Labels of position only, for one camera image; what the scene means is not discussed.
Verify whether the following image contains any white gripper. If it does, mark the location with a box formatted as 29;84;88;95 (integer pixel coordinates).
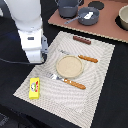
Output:
18;29;48;64

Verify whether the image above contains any grey toy saucepan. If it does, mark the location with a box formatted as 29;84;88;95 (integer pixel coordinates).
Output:
66;7;100;26

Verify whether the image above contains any grey toy pot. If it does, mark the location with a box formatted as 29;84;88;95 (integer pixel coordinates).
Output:
55;0;83;18

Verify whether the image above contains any white toy fish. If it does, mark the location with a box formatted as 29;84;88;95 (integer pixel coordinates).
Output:
84;12;93;19

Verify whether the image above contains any beige bowl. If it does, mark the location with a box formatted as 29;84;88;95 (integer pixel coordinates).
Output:
119;5;128;30

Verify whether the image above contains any fork with orange handle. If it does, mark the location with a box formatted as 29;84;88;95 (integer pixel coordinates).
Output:
46;72;86;90

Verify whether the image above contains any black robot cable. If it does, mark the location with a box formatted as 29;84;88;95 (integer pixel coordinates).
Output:
0;49;48;66

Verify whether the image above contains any brown toy sausage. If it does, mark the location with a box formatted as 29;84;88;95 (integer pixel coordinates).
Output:
73;36;91;45

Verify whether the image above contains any woven beige placemat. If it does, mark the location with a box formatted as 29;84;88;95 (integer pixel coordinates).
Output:
14;31;114;128

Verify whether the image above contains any black stove burner disc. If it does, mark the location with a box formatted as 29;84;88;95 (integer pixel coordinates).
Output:
88;1;104;10

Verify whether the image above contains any round wooden plate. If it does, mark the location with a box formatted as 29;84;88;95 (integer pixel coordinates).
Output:
56;55;83;78

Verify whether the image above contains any yellow butter box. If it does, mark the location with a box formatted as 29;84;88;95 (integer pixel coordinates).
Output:
29;78;40;99

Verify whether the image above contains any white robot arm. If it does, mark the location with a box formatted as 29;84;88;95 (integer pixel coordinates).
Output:
0;0;48;64

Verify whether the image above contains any knife with orange handle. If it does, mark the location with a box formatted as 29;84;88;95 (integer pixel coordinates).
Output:
58;49;98;63

